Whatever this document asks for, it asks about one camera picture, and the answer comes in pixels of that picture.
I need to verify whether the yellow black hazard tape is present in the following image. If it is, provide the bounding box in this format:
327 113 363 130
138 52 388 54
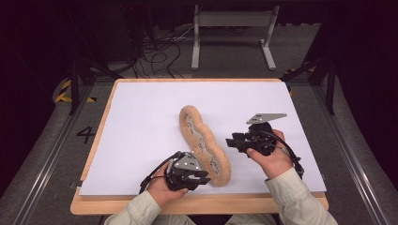
54 79 97 104

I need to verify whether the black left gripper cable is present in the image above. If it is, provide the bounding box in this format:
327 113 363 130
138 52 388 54
139 151 182 195

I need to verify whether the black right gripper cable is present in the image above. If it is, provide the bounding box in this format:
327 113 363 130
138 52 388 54
261 130 305 180

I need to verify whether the metal floor rail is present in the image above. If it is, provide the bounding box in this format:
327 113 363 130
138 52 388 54
12 83 95 225
313 83 390 225

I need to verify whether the person's left hand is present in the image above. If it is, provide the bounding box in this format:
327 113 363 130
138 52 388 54
146 162 189 208

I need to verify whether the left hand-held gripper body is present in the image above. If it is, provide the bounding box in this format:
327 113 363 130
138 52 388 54
165 152 203 191

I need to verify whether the person's right hand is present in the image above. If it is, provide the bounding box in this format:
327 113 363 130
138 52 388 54
247 129 295 180

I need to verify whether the grey metal stand frame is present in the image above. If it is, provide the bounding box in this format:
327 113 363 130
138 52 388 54
191 4 281 71

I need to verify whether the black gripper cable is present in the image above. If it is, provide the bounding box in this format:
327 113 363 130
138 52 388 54
261 130 305 180
139 151 182 195

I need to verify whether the black tripod stand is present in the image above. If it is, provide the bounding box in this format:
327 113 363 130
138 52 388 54
64 6 126 116
281 31 338 116

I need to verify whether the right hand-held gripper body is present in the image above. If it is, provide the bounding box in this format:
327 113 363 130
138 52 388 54
245 112 288 158

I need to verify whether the tangle of black floor cables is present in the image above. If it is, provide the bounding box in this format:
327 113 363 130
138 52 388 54
132 26 196 79

